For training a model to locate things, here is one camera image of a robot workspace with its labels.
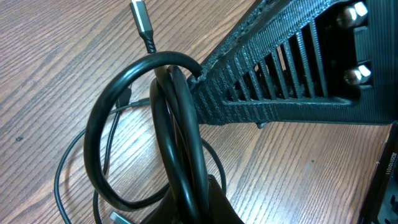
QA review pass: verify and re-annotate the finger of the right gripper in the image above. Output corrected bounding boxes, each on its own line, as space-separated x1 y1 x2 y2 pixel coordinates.
188 0 397 125

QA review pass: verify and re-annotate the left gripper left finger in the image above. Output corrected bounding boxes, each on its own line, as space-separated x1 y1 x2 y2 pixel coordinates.
141 188 187 224

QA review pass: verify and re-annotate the black cable bundle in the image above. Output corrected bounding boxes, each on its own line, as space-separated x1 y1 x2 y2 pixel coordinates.
53 0 228 224

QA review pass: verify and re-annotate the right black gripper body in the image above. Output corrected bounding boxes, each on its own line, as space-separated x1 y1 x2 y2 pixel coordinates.
357 122 397 224

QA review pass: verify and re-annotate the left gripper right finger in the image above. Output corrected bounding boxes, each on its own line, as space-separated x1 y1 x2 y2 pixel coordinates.
207 175 244 224

